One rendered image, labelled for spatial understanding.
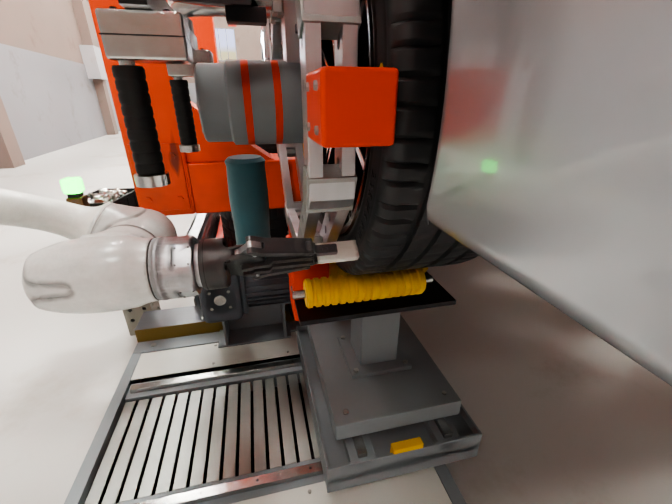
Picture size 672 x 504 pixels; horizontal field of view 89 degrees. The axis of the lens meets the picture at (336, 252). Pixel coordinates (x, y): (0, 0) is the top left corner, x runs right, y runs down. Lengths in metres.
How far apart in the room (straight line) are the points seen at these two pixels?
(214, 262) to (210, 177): 0.68
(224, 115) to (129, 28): 0.18
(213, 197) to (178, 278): 0.69
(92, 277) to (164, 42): 0.30
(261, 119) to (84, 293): 0.36
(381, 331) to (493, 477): 0.46
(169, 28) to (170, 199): 0.74
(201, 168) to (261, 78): 0.57
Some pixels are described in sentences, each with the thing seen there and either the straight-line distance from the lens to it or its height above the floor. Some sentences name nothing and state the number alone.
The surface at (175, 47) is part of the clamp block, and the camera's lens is 0.50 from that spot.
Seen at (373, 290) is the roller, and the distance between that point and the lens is 0.68.
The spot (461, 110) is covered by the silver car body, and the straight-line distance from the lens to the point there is 0.30.
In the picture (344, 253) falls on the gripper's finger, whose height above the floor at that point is 0.64.
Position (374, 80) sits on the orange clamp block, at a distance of 0.35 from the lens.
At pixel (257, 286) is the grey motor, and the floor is 0.34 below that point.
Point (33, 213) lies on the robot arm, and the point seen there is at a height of 0.70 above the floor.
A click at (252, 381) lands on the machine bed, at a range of 1.17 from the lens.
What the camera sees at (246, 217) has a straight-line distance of 0.81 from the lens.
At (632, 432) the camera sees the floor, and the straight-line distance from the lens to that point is 1.37.
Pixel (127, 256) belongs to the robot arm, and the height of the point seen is 0.67.
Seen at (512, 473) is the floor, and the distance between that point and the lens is 1.11.
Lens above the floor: 0.86
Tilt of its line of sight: 24 degrees down
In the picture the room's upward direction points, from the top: straight up
